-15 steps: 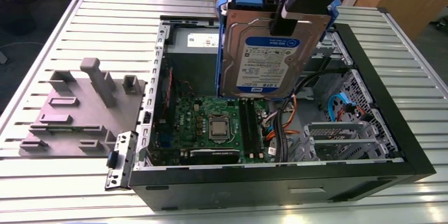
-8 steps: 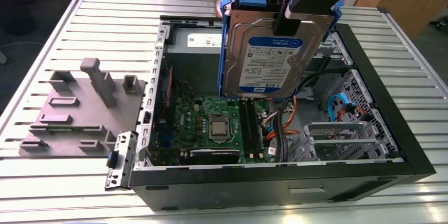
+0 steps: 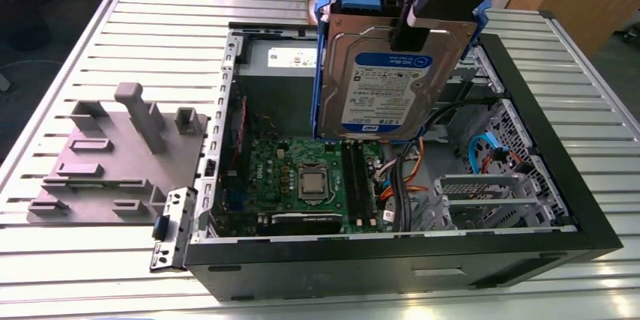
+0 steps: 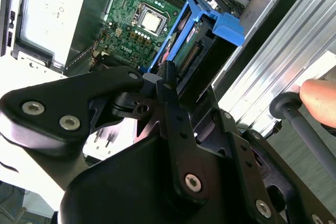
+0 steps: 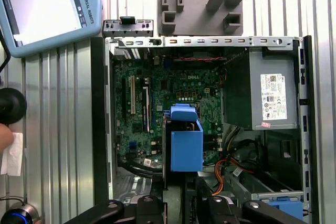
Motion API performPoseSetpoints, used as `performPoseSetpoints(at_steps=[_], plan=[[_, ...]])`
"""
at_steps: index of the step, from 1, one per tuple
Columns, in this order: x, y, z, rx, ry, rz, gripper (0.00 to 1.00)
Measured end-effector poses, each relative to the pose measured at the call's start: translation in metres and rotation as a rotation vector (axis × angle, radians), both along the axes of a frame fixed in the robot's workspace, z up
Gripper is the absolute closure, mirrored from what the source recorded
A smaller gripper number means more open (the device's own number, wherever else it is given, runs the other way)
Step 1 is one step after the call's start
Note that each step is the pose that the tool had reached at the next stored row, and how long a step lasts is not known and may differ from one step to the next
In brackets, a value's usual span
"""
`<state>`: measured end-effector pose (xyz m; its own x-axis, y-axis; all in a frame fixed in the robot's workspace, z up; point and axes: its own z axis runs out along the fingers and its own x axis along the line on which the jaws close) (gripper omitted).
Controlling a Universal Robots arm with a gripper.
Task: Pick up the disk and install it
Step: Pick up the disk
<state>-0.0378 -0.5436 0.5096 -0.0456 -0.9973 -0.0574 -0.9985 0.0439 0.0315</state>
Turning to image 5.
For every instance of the metal expansion slot latch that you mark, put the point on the metal expansion slot latch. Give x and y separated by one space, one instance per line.
131 33

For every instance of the beige expansion slot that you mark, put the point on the beige expansion slot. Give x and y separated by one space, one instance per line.
132 95

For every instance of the grey parts rack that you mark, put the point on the grey parts rack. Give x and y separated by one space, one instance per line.
199 22

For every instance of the person's hand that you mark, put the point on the person's hand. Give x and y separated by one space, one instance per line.
5 140

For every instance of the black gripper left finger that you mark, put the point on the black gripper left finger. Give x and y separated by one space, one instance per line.
149 211

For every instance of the green motherboard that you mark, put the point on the green motherboard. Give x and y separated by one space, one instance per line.
168 82

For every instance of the black PC case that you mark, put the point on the black PC case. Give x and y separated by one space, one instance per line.
98 103

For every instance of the grey power supply unit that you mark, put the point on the grey power supply unit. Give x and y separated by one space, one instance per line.
241 90

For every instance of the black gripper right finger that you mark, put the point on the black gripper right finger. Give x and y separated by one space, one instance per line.
223 212

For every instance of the hard disk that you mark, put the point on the hard disk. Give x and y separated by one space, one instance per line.
186 150

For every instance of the black round puck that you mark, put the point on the black round puck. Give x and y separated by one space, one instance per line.
11 106

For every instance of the white tissue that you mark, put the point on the white tissue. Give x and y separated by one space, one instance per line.
13 155

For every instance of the pale blue teach pendant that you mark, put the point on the pale blue teach pendant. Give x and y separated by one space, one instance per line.
47 6

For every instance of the black expansion slot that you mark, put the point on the black expansion slot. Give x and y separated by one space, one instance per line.
123 103

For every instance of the blue drive latch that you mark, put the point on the blue drive latch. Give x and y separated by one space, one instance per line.
283 208

